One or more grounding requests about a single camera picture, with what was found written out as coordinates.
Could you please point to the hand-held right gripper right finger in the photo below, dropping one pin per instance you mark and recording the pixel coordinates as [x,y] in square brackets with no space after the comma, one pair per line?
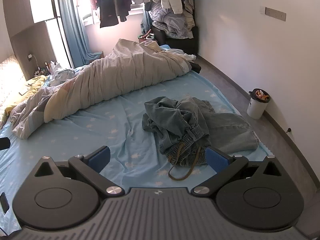
[216,161]

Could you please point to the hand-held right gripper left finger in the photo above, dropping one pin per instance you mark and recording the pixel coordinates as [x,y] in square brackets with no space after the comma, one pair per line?
[101,158]

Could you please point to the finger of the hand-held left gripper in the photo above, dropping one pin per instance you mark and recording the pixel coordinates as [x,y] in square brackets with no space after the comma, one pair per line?
[4,143]
[3,202]

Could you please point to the blue denim jeans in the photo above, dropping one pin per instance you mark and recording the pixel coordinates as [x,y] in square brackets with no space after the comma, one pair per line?
[170,115]

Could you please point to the hanging clothes on rack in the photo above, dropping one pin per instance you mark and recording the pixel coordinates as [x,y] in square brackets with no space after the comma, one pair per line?
[172,22]

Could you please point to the blue star-print bed sheet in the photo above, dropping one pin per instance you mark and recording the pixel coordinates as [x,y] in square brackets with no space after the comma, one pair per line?
[100,125]

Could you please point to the quilted headboard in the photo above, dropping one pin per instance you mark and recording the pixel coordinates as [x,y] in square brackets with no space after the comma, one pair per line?
[10,80]

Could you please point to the white trash bin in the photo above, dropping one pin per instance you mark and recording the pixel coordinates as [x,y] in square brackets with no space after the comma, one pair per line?
[255,108]

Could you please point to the grey beige duvet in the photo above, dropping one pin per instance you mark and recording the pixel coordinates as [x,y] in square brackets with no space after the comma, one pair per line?
[120,75]

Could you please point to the crumpled white blue cloth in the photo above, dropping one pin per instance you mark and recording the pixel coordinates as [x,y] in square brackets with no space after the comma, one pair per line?
[62,76]

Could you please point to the dark cloth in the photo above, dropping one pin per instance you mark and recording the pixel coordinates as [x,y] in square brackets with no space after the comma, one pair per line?
[195,66]

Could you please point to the black ottoman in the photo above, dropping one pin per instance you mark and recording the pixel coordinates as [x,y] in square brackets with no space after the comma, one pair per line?
[180,45]

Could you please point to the blue curtain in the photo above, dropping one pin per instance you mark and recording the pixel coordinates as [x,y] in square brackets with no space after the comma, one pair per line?
[75,30]

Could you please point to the green and pink hangers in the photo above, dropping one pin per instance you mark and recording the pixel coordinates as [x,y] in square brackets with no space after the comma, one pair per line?
[149,36]

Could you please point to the dark hanging jacket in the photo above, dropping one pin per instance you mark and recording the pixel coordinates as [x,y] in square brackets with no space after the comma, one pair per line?
[107,5]

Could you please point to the grey wall switch panel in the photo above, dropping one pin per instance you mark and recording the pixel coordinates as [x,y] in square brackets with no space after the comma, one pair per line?
[275,13]

